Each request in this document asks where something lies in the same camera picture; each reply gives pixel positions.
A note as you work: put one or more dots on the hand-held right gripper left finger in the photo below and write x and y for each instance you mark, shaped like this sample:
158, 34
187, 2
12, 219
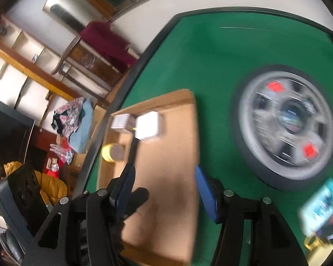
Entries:
123, 194

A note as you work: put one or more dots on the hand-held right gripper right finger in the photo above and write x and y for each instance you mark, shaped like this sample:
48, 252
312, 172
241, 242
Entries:
206, 196

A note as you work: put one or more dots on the shallow cardboard box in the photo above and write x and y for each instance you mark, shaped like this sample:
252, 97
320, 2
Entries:
169, 177

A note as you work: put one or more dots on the yellow round tin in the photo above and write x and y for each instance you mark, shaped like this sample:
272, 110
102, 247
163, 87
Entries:
112, 152

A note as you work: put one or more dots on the clear plastic bag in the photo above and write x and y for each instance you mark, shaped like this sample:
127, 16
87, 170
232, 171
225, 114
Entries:
61, 152

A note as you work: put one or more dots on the black television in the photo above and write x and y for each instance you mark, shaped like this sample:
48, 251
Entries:
8, 130

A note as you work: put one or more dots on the small white grey box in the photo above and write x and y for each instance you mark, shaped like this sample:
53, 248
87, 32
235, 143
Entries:
122, 122

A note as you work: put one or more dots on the white charger cube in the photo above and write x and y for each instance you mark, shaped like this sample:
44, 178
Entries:
148, 126

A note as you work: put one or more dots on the floral clothes pile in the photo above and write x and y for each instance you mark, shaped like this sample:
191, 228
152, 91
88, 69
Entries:
68, 116

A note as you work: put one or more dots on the round table control console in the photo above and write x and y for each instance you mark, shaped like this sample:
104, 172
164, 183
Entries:
285, 127

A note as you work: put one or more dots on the wooden chair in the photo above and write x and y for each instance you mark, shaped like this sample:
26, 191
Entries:
83, 58

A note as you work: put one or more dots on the maroon cloth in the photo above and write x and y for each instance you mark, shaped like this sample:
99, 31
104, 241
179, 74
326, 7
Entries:
108, 44

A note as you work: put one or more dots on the white standing air conditioner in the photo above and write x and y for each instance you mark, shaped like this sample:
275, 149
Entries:
62, 9

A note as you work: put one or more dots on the wooden wall shelf unit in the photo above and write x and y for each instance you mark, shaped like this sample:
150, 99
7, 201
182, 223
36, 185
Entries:
22, 63

